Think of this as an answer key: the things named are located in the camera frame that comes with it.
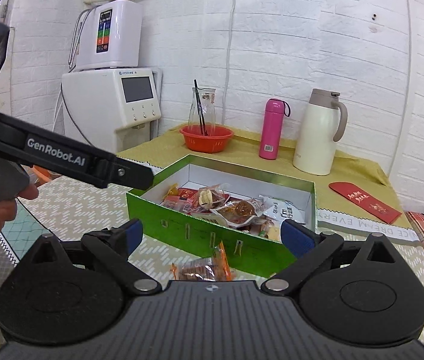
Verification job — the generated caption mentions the white blue snack bag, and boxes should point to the white blue snack bag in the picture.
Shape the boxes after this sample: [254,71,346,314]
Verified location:
[259,195,305,226]

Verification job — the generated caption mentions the orange edged brown snack pack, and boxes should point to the orange edged brown snack pack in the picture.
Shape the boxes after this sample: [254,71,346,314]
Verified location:
[171,242,233,282]

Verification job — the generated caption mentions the clear pack round biscuits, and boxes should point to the clear pack round biscuits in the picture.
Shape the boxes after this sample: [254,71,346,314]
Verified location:
[192,184,230,210]

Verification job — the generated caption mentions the yellow tablecloth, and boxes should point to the yellow tablecloth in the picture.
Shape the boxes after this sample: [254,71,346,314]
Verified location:
[118,126,403,220]

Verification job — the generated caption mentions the green cardboard box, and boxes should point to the green cardboard box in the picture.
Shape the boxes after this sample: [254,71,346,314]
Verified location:
[126,154,317,277]

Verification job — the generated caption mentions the red envelope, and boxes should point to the red envelope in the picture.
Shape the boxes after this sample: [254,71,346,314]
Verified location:
[329,182,402,224]

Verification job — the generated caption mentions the cream thermal jug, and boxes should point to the cream thermal jug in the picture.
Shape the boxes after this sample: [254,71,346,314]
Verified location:
[292,88,348,176]

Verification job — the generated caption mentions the pink thermos bottle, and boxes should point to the pink thermos bottle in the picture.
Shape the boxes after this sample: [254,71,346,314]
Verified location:
[259,98,291,160]

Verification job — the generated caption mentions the white water dispenser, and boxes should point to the white water dispenser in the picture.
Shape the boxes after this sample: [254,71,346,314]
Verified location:
[61,67,162,153]

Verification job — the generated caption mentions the red plastic basket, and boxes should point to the red plastic basket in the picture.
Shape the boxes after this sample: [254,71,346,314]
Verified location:
[180,126,234,154]

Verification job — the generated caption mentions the black straws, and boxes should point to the black straws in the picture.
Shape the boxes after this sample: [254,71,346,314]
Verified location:
[193,80,208,136]

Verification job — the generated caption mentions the white water purifier unit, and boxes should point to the white water purifier unit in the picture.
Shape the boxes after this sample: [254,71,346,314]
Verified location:
[69,0,144,72]

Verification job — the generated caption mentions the clear glass carafe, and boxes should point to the clear glass carafe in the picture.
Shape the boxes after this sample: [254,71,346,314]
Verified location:
[188,87,216,137]

